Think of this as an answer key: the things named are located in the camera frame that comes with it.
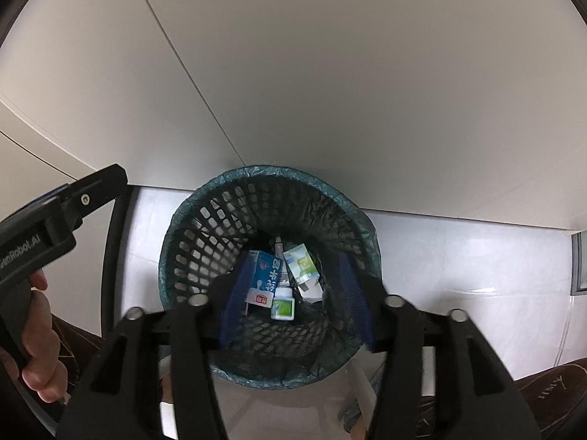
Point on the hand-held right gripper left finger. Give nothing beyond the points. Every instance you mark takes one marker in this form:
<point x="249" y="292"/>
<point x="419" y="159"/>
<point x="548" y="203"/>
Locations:
<point x="236" y="307"/>

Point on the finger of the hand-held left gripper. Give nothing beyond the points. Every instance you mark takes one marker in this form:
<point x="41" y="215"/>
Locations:
<point x="98" y="188"/>
<point x="49" y="194"/>

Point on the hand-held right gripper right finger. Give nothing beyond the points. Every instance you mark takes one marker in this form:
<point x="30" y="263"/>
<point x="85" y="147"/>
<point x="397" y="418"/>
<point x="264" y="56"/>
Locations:
<point x="355" y="305"/>

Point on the blue white milk carton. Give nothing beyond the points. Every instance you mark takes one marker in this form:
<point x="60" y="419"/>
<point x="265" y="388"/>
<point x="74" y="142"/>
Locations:
<point x="266" y="279"/>

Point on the white pill bottle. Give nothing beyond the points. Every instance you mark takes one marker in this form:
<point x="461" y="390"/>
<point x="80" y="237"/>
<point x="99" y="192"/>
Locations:
<point x="282" y="307"/>

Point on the green white medicine box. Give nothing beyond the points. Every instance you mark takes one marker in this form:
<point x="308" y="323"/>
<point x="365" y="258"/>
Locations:
<point x="300" y="266"/>

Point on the black mesh trash basket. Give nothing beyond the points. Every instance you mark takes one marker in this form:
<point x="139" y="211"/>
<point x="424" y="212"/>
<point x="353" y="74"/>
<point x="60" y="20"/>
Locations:
<point x="215" y="220"/>

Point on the person's left hand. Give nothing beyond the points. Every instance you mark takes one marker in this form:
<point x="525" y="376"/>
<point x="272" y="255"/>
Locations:
<point x="41" y="343"/>

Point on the person's right trouser leg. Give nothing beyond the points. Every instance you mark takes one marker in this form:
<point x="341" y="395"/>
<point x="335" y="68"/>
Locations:
<point x="424" y="417"/>

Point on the brown slipper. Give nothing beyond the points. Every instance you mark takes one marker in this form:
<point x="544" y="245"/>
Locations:
<point x="550" y="394"/>

